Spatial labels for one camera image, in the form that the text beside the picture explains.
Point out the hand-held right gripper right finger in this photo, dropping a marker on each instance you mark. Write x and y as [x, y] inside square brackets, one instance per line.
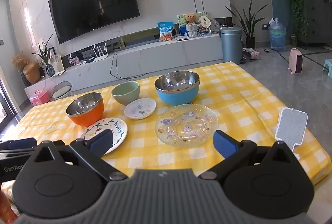
[225, 143]

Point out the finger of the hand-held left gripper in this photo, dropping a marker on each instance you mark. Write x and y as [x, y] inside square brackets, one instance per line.
[22, 144]

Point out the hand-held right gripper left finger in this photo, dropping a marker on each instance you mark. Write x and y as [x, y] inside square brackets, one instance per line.
[101, 141]

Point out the white fruit print plate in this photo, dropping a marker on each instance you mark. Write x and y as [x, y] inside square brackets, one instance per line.
[118, 133]

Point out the orange steel bowl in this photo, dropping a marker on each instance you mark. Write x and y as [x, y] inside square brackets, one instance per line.
[85, 112]

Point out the patterned paper plate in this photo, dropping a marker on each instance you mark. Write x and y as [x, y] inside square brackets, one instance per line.
[186, 125]

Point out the white small bowl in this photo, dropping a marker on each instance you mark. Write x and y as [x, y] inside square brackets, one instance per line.
[140, 109]

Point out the green ceramic bowl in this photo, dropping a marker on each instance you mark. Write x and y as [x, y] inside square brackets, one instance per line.
[125, 94]

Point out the blue steel bowl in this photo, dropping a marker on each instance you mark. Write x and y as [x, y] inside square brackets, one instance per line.
[176, 95]

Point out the pink storage box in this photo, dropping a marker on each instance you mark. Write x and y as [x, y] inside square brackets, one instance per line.
[39, 98]

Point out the yellow checkered tablecloth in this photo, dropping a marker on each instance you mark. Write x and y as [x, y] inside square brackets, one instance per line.
[246, 99]

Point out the brown vase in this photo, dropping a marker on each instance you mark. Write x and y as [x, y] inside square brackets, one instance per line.
[31, 73]

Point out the dried flowers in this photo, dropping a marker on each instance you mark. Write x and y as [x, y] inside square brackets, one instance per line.
[18, 59]

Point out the plant in blue vase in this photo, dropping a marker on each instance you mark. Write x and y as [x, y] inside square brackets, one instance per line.
[48, 63]

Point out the white router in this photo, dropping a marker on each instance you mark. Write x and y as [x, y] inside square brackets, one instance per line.
[99, 54]

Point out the blue trash bin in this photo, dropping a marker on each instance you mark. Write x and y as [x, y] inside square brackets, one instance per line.
[230, 45]

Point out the grey television console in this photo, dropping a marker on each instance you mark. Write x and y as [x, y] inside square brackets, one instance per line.
[155, 55]

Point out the potted snake plant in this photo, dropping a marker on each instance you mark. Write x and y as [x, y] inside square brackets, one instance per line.
[249, 32]

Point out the blue water jug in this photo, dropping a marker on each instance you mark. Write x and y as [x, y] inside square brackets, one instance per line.
[277, 36]

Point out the blue snack bag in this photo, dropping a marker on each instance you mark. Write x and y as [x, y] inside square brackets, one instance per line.
[166, 31]

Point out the brown teddy bear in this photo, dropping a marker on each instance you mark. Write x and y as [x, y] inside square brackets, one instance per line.
[191, 19]

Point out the green plastic stool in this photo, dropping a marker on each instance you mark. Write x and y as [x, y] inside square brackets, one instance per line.
[328, 64]

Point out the snack bags on counter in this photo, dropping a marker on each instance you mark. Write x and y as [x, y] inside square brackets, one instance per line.
[181, 19]

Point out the dark drawer cabinet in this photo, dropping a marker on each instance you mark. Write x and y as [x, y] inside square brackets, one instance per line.
[317, 21]

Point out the black wall television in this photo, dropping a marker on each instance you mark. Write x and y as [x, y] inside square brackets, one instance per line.
[93, 3]

